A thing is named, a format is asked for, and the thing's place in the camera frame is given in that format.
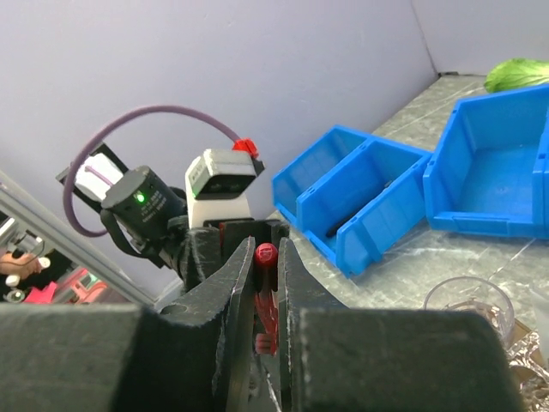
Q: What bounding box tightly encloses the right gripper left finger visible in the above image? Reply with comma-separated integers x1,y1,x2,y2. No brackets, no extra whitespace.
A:
1,238,255,411

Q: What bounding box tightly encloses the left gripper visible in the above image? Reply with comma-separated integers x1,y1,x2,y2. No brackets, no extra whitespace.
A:
100,184,290,293

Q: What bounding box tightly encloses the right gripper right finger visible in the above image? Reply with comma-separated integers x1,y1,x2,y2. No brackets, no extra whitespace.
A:
278,238,523,411

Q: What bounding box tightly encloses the red toothbrush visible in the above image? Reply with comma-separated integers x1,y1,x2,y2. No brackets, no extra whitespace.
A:
254,243,279,355

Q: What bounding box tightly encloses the clear faceted plastic cup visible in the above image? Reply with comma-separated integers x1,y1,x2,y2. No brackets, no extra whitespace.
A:
423,276,515,348

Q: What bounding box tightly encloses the clear plastic tray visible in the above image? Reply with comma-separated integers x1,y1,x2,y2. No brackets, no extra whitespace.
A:
507,331,548,411

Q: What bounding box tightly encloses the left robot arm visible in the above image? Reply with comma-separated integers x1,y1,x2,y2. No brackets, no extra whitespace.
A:
56,144,289,291

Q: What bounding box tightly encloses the blue bin with toiletries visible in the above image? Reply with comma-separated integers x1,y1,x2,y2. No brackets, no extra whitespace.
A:
272,126,431,277

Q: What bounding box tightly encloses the blue bin with cups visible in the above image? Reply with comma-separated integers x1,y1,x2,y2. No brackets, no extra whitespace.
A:
423,86,548,239

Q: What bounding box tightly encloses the green napa cabbage toy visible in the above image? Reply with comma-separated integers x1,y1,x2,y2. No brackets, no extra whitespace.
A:
484,58,549,93

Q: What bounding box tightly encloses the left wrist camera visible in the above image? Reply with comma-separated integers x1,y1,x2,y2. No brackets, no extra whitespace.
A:
185,139,264,228

